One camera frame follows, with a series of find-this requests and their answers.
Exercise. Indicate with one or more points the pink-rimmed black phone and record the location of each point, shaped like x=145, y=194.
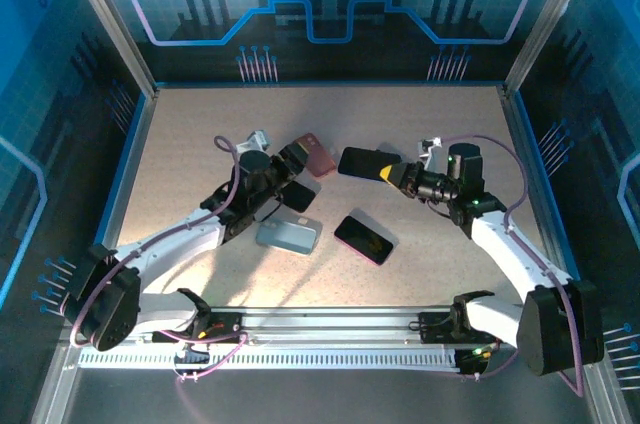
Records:
x=362, y=240

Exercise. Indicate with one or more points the grey-blue phone case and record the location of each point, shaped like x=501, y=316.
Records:
x=287, y=239

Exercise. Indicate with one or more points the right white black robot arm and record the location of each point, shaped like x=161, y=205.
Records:
x=505, y=244

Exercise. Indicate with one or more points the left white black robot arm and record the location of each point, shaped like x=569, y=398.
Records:
x=175, y=239

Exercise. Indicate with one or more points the black controller board with LEDs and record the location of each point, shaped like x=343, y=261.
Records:
x=470, y=364

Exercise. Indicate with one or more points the grey metal front tray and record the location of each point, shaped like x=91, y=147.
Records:
x=350, y=399

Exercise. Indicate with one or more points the aluminium side rail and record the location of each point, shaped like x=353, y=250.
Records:
x=518, y=119
x=131, y=169

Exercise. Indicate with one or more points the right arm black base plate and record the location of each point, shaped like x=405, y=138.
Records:
x=432, y=326

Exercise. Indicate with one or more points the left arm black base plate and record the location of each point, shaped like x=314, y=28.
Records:
x=225, y=326

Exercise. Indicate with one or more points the aluminium front rail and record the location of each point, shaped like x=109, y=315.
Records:
x=325, y=326

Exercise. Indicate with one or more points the aluminium corner post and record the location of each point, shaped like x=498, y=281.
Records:
x=552, y=9
x=106, y=9

